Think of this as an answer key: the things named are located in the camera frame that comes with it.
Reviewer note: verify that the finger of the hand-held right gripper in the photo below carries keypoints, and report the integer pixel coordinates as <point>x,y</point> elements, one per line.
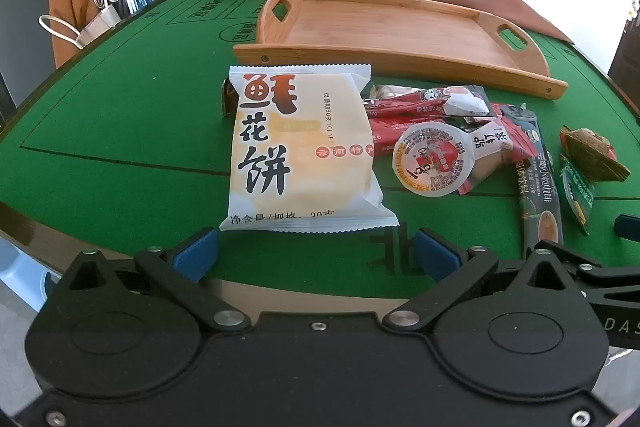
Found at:
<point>585,269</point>
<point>629,226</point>

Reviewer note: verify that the white flower cake packet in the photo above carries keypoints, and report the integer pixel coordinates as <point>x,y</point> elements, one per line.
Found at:
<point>300,147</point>

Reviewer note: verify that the large jelly cup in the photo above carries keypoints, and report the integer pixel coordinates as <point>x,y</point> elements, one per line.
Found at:
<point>430,157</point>

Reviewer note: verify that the dark coffee stick packet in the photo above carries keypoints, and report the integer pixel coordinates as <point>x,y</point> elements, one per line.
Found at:
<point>537,187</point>

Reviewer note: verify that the clear beige snack packet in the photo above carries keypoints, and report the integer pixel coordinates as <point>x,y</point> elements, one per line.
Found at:
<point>386,92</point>

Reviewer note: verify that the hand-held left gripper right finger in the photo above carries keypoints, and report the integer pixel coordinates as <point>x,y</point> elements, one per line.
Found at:
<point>437,254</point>

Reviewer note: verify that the red coffee stick dark end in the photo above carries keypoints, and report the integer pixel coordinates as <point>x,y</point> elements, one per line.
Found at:
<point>415,104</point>

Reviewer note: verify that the brown red snack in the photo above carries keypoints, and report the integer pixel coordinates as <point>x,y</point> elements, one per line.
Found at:
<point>592,152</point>

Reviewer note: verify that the white flowers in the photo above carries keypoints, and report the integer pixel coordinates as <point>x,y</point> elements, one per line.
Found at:
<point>635,7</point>

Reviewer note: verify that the dark wooden cabinet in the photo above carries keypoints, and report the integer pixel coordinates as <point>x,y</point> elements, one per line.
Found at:
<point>627,57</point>

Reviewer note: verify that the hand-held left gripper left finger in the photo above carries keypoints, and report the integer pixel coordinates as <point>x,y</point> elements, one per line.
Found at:
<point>192,254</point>

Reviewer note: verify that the green pea packet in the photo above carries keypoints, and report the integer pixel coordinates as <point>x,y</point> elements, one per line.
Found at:
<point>575,192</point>

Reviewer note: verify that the light blue plastic stool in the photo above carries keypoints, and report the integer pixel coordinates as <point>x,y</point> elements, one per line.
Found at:
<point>20,277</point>

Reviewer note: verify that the wooden tray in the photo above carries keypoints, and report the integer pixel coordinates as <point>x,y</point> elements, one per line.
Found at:
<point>400,27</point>

